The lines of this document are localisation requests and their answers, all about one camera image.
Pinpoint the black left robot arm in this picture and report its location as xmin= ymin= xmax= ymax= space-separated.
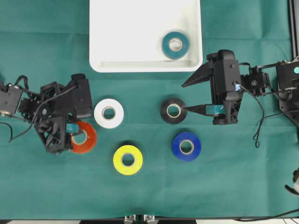
xmin=0 ymin=81 xmax=78 ymax=154

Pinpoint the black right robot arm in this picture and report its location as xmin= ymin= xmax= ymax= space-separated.
xmin=182 ymin=50 xmax=299 ymax=126

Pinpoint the white plastic case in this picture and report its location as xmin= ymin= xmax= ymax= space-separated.
xmin=89 ymin=0 xmax=203 ymax=73

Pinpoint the black cable bottom right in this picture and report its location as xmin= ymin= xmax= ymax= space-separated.
xmin=232 ymin=209 xmax=299 ymax=222

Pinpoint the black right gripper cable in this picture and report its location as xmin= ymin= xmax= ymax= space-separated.
xmin=235 ymin=85 xmax=299 ymax=148

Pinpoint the blue tape roll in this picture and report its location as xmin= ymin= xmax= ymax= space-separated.
xmin=171 ymin=132 xmax=201 ymax=162

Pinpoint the red tape roll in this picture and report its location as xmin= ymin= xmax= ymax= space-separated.
xmin=71 ymin=121 xmax=97 ymax=154

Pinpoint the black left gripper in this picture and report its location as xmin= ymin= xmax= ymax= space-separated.
xmin=18 ymin=82 xmax=81 ymax=154

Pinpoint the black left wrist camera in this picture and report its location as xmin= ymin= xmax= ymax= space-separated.
xmin=50 ymin=73 xmax=92 ymax=119

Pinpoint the white object at edge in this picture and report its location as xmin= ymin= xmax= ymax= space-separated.
xmin=285 ymin=169 xmax=299 ymax=196

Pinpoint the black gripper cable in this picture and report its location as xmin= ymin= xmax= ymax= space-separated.
xmin=0 ymin=75 xmax=78 ymax=143
xmin=235 ymin=85 xmax=299 ymax=148

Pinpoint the metal bracket at table edge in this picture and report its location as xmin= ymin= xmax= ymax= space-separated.
xmin=124 ymin=214 xmax=155 ymax=224

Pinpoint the teal tape roll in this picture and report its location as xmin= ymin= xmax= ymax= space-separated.
xmin=162 ymin=31 xmax=190 ymax=60

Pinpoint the aluminium frame post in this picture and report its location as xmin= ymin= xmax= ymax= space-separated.
xmin=288 ymin=0 xmax=299 ymax=60

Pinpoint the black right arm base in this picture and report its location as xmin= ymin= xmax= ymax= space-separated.
xmin=278 ymin=90 xmax=299 ymax=128

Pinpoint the green table cloth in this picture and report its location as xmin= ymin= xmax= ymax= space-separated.
xmin=0 ymin=0 xmax=299 ymax=219

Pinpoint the black tape roll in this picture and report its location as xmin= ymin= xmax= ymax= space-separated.
xmin=160 ymin=98 xmax=187 ymax=124

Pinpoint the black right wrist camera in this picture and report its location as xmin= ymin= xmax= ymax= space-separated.
xmin=213 ymin=49 xmax=242 ymax=100

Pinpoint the yellow tape roll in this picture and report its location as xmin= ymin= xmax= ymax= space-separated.
xmin=113 ymin=145 xmax=143 ymax=175

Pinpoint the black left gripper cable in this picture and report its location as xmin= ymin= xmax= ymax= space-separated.
xmin=0 ymin=75 xmax=78 ymax=143

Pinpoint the white tape roll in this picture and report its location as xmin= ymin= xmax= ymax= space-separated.
xmin=94 ymin=98 xmax=124 ymax=129

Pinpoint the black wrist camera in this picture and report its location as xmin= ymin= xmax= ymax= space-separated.
xmin=213 ymin=49 xmax=242 ymax=100
xmin=50 ymin=73 xmax=92 ymax=119

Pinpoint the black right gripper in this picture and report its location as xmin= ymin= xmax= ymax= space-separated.
xmin=181 ymin=53 xmax=243 ymax=125

